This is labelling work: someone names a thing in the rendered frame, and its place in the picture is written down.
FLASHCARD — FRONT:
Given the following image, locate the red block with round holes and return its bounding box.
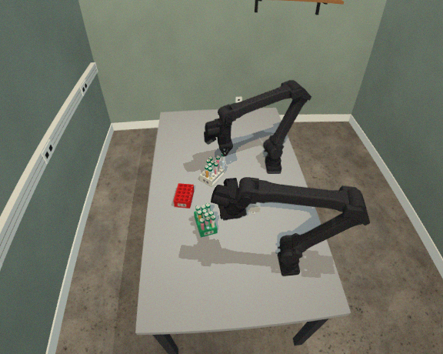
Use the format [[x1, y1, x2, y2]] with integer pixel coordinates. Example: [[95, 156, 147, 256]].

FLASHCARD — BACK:
[[174, 183, 194, 209]]

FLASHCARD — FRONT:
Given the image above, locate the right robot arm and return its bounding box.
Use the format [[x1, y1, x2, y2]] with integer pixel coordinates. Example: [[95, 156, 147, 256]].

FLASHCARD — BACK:
[[204, 80, 311, 172]]

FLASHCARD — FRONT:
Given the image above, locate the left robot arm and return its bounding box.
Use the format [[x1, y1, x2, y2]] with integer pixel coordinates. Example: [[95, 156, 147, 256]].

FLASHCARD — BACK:
[[211, 177, 370, 276]]

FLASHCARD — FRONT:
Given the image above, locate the green tube rack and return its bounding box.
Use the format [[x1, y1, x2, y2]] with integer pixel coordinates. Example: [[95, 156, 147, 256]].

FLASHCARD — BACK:
[[194, 211, 218, 237]]

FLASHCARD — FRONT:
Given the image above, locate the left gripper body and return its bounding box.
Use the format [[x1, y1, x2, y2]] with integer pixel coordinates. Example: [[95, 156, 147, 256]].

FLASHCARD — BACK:
[[218, 205, 247, 220]]

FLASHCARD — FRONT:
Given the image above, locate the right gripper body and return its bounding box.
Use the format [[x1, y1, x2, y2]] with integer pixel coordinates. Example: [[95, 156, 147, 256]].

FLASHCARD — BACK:
[[218, 133, 233, 149]]

